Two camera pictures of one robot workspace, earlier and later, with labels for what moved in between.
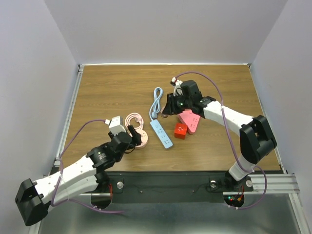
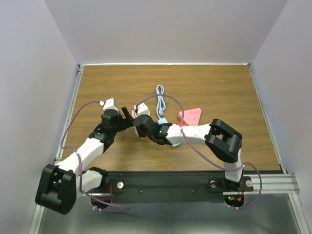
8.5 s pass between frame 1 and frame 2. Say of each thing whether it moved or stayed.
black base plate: stayed
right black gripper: moved
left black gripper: moved
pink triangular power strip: stayed
